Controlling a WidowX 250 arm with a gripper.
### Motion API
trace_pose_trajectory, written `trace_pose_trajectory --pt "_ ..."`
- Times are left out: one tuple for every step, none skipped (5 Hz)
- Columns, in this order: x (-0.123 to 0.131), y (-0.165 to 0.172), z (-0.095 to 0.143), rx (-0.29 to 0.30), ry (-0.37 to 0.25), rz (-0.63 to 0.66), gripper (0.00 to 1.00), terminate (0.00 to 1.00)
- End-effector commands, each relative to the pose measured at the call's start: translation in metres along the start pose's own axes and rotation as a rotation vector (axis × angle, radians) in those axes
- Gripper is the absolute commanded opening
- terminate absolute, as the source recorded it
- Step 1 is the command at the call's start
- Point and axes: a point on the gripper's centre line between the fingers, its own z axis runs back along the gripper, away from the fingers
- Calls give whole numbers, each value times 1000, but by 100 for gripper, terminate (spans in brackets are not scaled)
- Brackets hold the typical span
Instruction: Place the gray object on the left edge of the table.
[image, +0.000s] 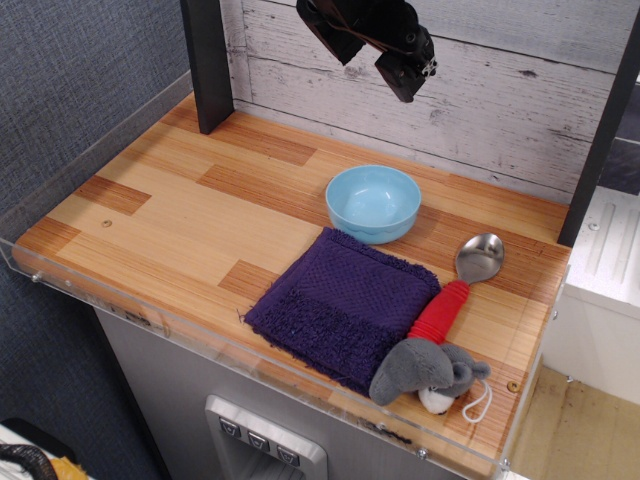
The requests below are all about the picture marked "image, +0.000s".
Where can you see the white appliance at right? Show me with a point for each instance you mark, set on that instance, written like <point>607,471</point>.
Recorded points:
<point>593,333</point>

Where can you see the gray cabinet under table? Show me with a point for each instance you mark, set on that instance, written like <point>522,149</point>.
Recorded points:
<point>171,383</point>

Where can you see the gray plush toy animal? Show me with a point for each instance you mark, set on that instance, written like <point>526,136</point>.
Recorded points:
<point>438,374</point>

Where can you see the left dark vertical post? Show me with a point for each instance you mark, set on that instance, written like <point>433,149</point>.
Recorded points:
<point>206,46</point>

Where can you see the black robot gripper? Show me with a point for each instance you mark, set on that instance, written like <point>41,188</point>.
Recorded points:
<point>344,27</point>

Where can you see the clear acrylic table guard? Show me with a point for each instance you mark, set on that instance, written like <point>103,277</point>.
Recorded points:
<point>56,130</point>

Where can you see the silver dispenser button panel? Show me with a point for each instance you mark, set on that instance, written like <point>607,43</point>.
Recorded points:
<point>252,447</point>

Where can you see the red handled metal spoon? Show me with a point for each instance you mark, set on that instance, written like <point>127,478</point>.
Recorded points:
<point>478,260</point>

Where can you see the yellow object bottom left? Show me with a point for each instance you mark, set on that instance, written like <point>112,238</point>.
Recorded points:
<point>65,469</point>

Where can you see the right dark vertical post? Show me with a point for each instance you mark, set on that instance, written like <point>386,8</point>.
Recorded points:
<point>612,115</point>

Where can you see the purple folded towel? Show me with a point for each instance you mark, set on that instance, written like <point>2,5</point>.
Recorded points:
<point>342,306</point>

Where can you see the dark vertical post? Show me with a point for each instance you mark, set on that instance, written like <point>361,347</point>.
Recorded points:
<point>206,46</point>
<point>612,115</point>

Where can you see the light blue plastic bowl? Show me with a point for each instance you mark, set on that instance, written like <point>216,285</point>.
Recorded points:
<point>373,203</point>

